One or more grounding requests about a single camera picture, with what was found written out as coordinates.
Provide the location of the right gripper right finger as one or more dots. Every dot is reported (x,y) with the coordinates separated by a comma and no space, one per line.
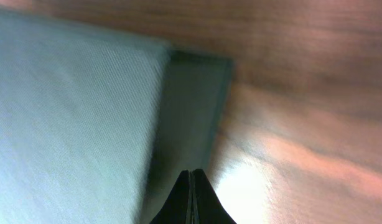
(207,207)

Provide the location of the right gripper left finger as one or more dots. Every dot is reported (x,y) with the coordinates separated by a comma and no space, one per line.
(175,209)

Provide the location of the dark green gift box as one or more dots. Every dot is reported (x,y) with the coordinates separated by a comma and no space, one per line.
(97,125)

